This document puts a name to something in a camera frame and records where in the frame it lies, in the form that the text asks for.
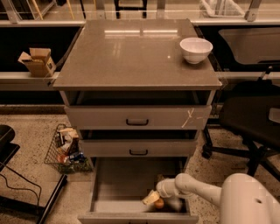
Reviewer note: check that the middle grey drawer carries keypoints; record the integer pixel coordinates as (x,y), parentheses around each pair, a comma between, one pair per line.
(138,148)

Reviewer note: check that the black office chair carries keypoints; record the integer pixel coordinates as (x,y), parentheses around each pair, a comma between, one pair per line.
(247,112)

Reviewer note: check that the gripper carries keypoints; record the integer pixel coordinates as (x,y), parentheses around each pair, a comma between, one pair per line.
(162,186)

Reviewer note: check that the bottom grey open drawer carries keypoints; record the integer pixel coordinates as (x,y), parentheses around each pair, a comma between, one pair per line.
(120,184)

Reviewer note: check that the white ceramic bowl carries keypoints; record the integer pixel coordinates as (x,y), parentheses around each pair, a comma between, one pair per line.
(195,50)

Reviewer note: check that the orange fruit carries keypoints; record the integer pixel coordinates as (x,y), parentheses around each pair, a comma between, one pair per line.
(159,204)

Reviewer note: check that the top grey drawer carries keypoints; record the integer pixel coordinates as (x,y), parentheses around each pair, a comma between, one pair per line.
(138,117)

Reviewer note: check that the open cardboard box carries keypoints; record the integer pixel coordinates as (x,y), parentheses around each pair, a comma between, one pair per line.
(39,62)

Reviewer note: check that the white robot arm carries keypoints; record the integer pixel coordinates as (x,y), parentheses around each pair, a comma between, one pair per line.
(241,199)

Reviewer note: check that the wire basket with items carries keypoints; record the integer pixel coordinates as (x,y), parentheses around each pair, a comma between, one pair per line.
(64,154)

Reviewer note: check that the grey drawer cabinet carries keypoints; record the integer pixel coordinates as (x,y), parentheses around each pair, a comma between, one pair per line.
(135,63)

